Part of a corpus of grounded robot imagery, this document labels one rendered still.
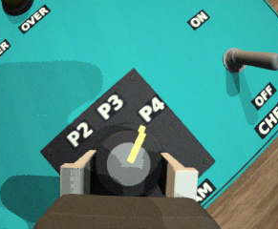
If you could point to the green box-shaped console housing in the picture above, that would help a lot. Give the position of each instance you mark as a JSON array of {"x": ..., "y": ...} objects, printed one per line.
[{"x": 181, "y": 77}]

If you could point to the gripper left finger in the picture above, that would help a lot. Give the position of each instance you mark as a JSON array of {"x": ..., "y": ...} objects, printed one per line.
[{"x": 80, "y": 177}]

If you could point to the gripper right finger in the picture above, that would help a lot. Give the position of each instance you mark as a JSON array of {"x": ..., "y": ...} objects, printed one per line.
[{"x": 176, "y": 181}]

